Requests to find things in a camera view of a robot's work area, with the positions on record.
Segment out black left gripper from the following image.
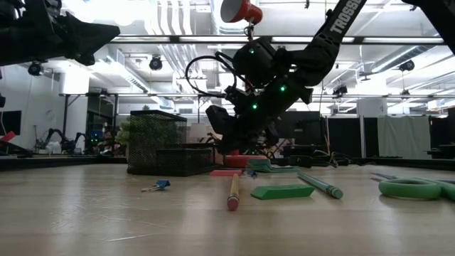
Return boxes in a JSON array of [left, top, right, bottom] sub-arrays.
[[37, 0, 121, 67]]

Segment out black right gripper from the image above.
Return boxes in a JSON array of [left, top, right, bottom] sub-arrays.
[[205, 87, 287, 154]]

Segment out pink eraser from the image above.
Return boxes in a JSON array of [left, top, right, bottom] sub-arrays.
[[209, 169, 243, 178]]

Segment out green white patterned note pad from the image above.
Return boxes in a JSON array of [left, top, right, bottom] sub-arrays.
[[247, 159, 301, 174]]

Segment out yellow pencil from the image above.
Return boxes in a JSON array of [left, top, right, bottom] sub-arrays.
[[226, 173, 241, 212]]

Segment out green eraser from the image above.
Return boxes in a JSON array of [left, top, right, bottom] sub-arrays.
[[250, 183, 316, 201]]

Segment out teal pencil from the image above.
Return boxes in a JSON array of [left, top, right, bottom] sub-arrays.
[[296, 171, 344, 200]]

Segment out green handled scissors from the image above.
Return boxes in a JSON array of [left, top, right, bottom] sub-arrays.
[[369, 172, 455, 202]]

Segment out black mesh desk organizer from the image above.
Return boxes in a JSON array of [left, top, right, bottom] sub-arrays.
[[127, 110, 216, 178]]

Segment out white lampshade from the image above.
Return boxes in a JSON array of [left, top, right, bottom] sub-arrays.
[[187, 122, 214, 144]]

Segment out black ceiling spotlight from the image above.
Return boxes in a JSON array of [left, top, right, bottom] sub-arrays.
[[398, 59, 416, 73], [149, 55, 164, 71], [27, 60, 43, 76]]

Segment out black computer monitor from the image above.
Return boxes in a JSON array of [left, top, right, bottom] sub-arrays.
[[280, 111, 323, 145]]

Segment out green artificial plant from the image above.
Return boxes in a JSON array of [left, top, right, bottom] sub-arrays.
[[115, 105, 150, 157]]

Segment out person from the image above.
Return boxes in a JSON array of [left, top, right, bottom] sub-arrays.
[[101, 130, 119, 154]]

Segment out black partition panel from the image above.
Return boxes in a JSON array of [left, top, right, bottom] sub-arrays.
[[326, 117, 378, 159]]

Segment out red flat object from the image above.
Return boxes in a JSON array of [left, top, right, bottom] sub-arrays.
[[0, 130, 17, 144]]

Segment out red desk lamp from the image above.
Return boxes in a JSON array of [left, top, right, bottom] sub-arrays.
[[219, 0, 268, 169]]

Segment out grey green curtain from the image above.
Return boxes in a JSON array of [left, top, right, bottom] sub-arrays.
[[377, 115, 432, 160]]

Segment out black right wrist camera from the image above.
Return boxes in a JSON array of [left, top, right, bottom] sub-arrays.
[[223, 84, 250, 107]]

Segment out black lamp cable with switch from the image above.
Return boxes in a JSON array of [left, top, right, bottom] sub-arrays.
[[280, 149, 378, 169]]

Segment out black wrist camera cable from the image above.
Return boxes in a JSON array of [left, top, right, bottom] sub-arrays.
[[184, 51, 250, 99]]

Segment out black wall screen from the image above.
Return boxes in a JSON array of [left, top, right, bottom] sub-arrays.
[[0, 110, 22, 136]]

